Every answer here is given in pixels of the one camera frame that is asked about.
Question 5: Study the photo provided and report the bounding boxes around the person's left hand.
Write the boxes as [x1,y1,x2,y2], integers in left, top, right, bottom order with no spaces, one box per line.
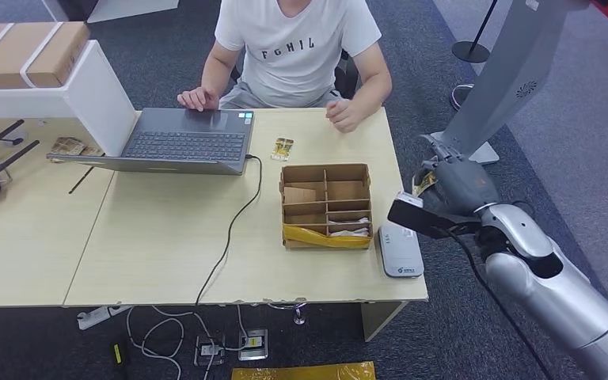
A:
[325,99,363,134]

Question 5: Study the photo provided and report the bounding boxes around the person's right hand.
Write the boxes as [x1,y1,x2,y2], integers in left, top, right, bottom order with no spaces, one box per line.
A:
[177,86,221,112]

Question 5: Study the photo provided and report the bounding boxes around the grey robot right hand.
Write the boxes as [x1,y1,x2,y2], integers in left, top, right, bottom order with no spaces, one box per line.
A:
[416,133,500,216]

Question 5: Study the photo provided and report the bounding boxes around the gold patterned ID card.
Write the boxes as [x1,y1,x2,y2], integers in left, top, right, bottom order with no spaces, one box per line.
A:
[412,169,437,198]

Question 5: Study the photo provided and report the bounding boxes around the gold patterned room key card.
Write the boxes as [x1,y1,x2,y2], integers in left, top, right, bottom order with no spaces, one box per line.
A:
[271,137,295,162]

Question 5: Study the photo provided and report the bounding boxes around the person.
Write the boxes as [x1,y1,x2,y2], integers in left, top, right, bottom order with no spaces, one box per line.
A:
[177,0,393,134]

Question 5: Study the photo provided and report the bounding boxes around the white card reader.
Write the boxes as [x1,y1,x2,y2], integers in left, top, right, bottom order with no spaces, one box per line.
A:
[378,224,424,279]

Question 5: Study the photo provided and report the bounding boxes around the black office chair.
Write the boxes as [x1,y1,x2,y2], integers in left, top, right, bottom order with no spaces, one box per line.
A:
[333,49,360,101]

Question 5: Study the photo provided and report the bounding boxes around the grey open laptop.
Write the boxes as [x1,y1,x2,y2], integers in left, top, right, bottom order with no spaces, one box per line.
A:
[47,107,256,177]

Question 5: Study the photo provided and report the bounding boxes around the chrome stanchion base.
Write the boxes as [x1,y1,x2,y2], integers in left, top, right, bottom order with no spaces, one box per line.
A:
[450,83,474,112]

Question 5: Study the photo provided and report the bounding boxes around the cardboard divided organizer box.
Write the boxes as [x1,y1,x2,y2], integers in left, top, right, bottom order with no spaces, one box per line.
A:
[279,163,374,251]

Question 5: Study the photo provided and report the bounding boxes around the white desk shelf riser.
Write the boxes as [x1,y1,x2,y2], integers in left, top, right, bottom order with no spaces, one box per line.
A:
[0,40,139,158]

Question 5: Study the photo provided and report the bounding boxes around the white background panel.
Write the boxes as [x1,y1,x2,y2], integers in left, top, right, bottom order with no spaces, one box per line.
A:
[85,0,181,25]

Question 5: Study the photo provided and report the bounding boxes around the white papers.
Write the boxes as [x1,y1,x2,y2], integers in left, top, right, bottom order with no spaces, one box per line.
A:
[328,217,371,238]

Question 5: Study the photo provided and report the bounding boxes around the silver kiosk stand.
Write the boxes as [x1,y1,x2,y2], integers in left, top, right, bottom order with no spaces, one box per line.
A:
[429,0,591,166]

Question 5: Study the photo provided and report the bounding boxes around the stack of patterned cards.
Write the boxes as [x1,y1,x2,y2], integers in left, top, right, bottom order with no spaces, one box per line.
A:
[49,136,105,162]

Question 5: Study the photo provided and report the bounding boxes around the thin black stick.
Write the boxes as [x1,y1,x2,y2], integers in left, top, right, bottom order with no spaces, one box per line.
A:
[67,166,95,196]

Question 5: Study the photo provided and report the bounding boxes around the white desk leg panel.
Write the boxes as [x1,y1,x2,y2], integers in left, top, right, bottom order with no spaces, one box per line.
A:
[361,301,409,343]

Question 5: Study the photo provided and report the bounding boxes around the chrome under-desk hook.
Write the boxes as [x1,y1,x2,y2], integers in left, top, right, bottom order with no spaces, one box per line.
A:
[267,299,310,326]

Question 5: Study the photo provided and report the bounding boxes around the white power strip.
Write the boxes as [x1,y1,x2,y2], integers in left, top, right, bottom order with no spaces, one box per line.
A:
[77,306,132,331]

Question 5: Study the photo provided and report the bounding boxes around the floor socket with yellow label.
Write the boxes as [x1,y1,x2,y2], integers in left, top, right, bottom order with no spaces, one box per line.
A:
[237,329,269,362]

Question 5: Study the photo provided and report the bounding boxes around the yellow plastic bag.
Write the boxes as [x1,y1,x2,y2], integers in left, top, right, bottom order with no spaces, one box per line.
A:
[230,362,377,380]

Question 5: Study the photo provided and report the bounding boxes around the floor socket with white plug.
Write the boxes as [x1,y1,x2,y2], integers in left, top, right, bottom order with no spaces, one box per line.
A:
[193,335,226,367]

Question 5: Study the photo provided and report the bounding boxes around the black device with yellow label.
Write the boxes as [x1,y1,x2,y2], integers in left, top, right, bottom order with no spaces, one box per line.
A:
[111,340,129,380]

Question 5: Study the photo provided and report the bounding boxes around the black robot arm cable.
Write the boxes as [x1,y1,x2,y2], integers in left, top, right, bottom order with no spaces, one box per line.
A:
[440,200,542,380]

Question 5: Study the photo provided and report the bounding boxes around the black stanchion post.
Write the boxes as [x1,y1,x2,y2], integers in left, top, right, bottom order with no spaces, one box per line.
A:
[451,0,499,64]

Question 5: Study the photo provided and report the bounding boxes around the black laptop power cable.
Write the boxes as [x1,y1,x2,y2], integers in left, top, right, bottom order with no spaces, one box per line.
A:
[195,154,263,306]

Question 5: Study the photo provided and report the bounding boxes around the cardboard box with white straps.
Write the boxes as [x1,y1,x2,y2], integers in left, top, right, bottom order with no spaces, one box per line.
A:
[0,21,91,90]

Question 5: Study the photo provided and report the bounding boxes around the white floor cable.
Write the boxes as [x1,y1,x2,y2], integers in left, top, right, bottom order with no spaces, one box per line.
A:
[125,306,250,380]

